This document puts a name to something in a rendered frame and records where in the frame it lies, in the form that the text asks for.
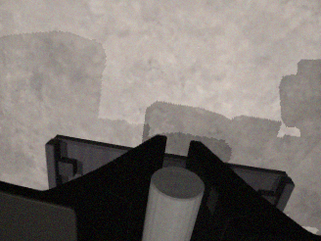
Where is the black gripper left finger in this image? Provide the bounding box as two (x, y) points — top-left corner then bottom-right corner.
(0, 135), (167, 241)

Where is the white cylinder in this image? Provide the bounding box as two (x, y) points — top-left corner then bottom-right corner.
(142, 168), (205, 241)

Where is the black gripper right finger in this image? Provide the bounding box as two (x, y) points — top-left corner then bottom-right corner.
(185, 140), (321, 241)

